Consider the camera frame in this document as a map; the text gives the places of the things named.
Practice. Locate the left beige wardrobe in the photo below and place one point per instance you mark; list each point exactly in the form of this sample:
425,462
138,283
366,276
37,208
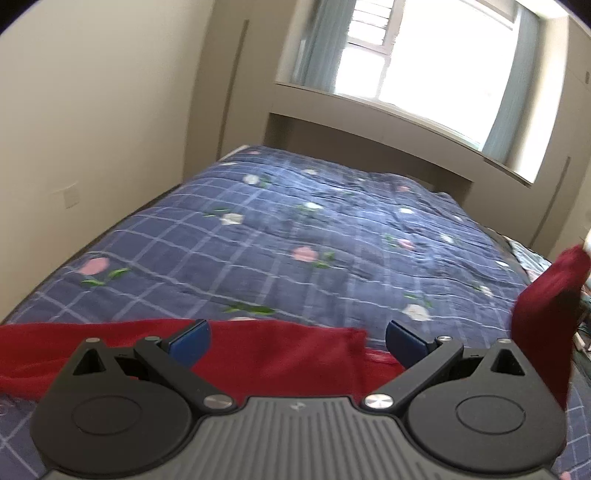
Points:
233,90

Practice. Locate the blue plaid floral quilt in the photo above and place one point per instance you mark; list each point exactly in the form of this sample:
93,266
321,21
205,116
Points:
265,234

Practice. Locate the dark red knit garment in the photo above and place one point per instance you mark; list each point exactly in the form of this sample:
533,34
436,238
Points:
276,358

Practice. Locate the bedroom window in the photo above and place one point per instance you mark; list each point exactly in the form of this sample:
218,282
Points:
445,63

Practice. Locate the left grey-blue curtain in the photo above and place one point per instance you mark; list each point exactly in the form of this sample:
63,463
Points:
322,44

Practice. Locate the right grey-blue curtain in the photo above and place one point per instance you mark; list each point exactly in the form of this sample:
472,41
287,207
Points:
513,104

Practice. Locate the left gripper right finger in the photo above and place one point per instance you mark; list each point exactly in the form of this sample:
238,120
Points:
425,362

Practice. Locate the grey-blue curtain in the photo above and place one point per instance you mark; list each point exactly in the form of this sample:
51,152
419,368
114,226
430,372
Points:
322,44
513,104

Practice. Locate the white wall socket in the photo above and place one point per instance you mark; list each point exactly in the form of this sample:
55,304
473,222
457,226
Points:
69,195

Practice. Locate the beige headboard cabinet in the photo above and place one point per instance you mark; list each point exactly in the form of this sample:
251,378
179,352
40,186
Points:
394,131

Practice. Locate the beige wardrobe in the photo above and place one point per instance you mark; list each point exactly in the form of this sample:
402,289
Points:
233,90
563,178

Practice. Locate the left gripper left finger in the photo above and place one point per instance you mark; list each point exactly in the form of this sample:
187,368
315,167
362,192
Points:
169,361

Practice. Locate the right beige wardrobe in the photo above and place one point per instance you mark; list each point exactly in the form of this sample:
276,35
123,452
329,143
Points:
563,178

